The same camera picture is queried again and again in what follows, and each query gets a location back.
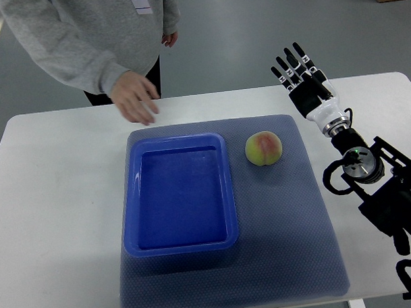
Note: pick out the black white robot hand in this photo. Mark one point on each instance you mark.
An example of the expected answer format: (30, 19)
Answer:
(313, 95)

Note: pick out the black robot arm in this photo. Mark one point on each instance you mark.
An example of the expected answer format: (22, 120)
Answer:
(379, 174)

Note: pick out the grey sweatshirt sleeve forearm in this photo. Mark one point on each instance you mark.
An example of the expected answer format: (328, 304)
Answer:
(56, 47)

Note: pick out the green red peach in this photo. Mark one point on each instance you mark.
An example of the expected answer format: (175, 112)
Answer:
(263, 148)

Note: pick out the person's far hand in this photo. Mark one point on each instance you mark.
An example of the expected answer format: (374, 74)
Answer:
(169, 40)

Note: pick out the person's bare hand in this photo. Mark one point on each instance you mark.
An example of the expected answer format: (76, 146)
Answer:
(134, 96)

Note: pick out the blue plastic tray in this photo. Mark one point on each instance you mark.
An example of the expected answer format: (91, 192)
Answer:
(179, 198)

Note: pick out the blue grey mesh mat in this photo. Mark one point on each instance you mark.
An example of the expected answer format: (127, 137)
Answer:
(286, 250)

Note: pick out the person's grey sweatshirt torso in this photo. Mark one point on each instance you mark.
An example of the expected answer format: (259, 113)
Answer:
(130, 29)

